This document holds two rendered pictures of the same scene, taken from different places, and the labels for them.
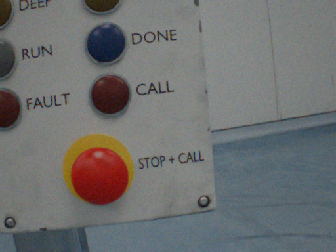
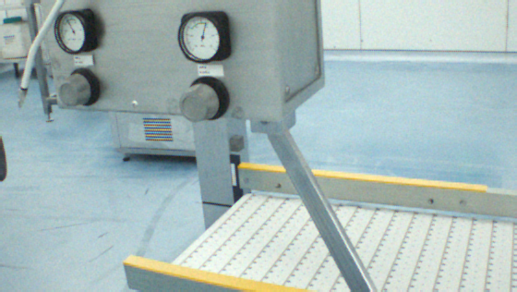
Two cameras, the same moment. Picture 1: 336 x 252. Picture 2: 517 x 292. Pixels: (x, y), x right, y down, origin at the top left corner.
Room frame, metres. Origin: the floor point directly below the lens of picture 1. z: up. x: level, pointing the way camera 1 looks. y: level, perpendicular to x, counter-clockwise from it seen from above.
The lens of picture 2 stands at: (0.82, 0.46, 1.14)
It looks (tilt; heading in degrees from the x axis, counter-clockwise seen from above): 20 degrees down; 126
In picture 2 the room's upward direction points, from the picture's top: 5 degrees counter-clockwise
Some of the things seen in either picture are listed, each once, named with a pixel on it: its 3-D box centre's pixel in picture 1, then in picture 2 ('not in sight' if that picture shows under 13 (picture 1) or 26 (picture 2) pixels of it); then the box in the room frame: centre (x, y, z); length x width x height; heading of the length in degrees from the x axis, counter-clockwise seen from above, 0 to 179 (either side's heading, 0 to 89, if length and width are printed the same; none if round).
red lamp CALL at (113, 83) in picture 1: (110, 94); not in sight; (0.38, 0.04, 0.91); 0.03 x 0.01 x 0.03; 100
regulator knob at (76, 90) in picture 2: not in sight; (75, 83); (0.42, 0.74, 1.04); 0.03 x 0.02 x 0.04; 10
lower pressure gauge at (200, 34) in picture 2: not in sight; (203, 37); (0.55, 0.77, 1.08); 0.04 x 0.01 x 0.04; 10
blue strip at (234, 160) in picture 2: not in sight; (240, 217); (0.33, 1.05, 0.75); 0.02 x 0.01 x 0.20; 10
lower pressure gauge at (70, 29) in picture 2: not in sight; (75, 31); (0.43, 0.74, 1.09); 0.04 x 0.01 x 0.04; 10
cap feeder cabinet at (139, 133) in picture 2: not in sight; (174, 87); (-1.46, 2.79, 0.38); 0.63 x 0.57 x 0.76; 17
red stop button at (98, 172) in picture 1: (98, 171); not in sight; (0.38, 0.05, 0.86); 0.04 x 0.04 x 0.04; 10
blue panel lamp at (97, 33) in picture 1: (105, 42); not in sight; (0.38, 0.04, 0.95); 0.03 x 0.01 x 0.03; 100
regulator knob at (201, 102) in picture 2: not in sight; (199, 96); (0.55, 0.76, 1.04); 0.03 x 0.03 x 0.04; 10
